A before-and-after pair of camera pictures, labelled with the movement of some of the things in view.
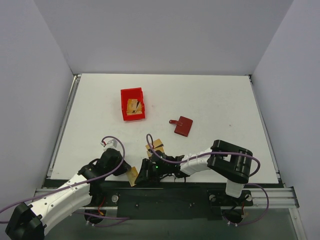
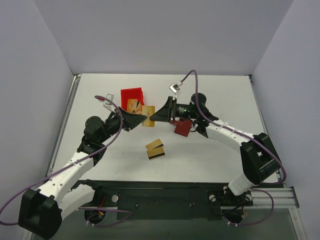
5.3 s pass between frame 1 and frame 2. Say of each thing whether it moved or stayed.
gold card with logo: moved
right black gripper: moved
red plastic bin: stayed
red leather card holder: stayed
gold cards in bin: stayed
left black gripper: moved
